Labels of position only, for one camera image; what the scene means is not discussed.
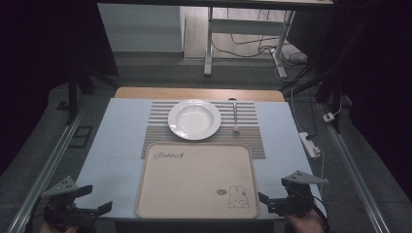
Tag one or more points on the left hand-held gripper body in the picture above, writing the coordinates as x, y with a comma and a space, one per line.
61, 204

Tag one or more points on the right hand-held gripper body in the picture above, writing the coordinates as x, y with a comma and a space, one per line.
298, 197

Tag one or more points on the beige tray with rabbit print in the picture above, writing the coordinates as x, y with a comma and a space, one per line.
194, 184

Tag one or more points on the silver fork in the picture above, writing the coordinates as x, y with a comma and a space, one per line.
235, 116

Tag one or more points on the white round plate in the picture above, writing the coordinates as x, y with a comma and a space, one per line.
194, 119

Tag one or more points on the person's left hand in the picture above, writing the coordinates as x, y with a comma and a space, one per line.
55, 228

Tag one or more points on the person's right hand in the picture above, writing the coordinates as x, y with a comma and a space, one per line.
306, 224

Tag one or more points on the white power strip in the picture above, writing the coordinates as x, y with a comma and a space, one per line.
309, 145

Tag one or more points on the striped grey placemat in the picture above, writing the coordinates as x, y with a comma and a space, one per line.
246, 142

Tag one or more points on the small white adapter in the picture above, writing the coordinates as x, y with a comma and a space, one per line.
328, 117

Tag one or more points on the black metal stand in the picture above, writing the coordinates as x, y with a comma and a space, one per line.
333, 93
72, 97

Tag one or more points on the white cabinet panel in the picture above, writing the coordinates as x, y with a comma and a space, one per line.
139, 29

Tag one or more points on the aluminium floor rail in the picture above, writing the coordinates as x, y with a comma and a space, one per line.
353, 171
48, 168

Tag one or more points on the black floor socket frame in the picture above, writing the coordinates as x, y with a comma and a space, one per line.
81, 137

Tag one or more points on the white desk frame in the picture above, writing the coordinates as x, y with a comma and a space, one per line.
246, 26

